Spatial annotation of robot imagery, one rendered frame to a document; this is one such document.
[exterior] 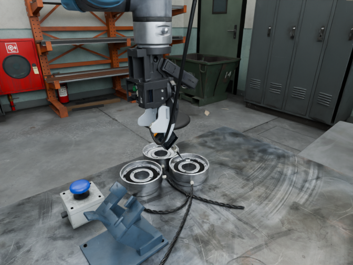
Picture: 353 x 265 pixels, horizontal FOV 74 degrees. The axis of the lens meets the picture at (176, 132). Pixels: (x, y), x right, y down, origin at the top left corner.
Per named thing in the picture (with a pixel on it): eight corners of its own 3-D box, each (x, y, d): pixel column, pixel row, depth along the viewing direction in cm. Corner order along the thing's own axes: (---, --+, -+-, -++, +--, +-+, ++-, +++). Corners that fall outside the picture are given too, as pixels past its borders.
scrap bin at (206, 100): (165, 95, 427) (164, 55, 398) (195, 89, 469) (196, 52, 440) (206, 110, 353) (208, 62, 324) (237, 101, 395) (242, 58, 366)
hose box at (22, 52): (6, 115, 332) (-18, 40, 291) (4, 111, 350) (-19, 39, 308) (73, 103, 384) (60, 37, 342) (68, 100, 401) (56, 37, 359)
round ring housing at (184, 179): (168, 166, 68) (167, 153, 66) (204, 164, 69) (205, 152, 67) (170, 189, 58) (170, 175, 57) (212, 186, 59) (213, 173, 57)
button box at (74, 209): (94, 196, 56) (91, 179, 54) (106, 213, 51) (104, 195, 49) (58, 211, 51) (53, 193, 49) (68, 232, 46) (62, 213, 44)
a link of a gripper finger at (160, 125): (148, 147, 53) (143, 107, 50) (168, 140, 57) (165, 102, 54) (156, 151, 51) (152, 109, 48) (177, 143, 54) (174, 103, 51)
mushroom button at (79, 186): (89, 193, 53) (85, 175, 51) (95, 203, 50) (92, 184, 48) (70, 201, 51) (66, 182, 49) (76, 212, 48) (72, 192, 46)
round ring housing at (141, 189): (119, 200, 55) (117, 185, 53) (123, 174, 64) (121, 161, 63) (164, 196, 56) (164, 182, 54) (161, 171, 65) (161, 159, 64)
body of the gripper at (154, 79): (126, 104, 52) (121, 46, 47) (157, 97, 57) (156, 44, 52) (146, 113, 47) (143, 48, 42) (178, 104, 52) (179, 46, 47)
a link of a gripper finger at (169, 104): (161, 122, 54) (157, 84, 51) (166, 120, 55) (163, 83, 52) (174, 126, 51) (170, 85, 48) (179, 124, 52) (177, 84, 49)
